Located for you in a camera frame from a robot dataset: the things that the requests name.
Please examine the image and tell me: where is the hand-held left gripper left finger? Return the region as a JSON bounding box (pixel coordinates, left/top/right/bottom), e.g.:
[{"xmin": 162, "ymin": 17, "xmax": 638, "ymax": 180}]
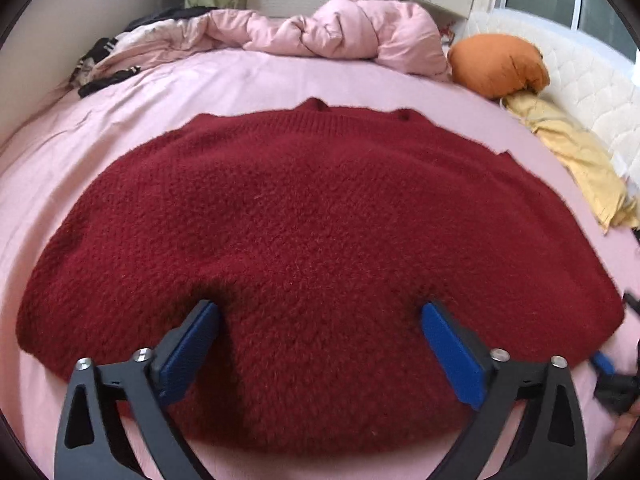
[{"xmin": 54, "ymin": 300, "xmax": 222, "ymax": 480}]

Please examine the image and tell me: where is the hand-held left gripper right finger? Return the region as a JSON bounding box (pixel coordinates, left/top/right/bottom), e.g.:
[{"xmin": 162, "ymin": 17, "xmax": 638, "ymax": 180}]
[{"xmin": 421, "ymin": 301, "xmax": 588, "ymax": 480}]

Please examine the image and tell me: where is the dark red knit cardigan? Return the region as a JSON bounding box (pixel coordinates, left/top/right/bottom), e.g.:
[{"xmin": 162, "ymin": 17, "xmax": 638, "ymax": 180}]
[{"xmin": 15, "ymin": 96, "xmax": 627, "ymax": 461}]

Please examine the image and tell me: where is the pile of dark clothes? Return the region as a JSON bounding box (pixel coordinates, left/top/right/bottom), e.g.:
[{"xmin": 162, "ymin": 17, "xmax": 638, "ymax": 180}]
[{"xmin": 70, "ymin": 6, "xmax": 216, "ymax": 86}]

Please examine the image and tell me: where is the person's right hand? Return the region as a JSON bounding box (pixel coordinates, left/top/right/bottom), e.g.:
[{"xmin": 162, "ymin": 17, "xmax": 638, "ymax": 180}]
[{"xmin": 611, "ymin": 402, "xmax": 640, "ymax": 458}]

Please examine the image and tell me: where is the yellow pillow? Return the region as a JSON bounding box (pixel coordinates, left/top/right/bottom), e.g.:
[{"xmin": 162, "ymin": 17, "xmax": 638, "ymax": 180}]
[{"xmin": 502, "ymin": 92, "xmax": 640, "ymax": 235}]

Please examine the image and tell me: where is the white quilted headboard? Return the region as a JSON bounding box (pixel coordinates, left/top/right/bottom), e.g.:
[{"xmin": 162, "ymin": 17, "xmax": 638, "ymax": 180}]
[{"xmin": 465, "ymin": 10, "xmax": 640, "ymax": 181}]

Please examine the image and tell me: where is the orange pillow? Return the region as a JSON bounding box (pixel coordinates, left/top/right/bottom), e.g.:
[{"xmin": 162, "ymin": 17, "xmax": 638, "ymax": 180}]
[{"xmin": 447, "ymin": 34, "xmax": 551, "ymax": 101}]

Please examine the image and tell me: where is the black striped sock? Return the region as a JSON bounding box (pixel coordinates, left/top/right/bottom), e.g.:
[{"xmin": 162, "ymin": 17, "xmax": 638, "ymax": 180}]
[{"xmin": 78, "ymin": 66, "xmax": 140, "ymax": 99}]

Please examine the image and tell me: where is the pink duvet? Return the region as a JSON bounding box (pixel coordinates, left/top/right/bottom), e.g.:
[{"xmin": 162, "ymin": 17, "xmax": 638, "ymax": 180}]
[{"xmin": 92, "ymin": 0, "xmax": 453, "ymax": 83}]

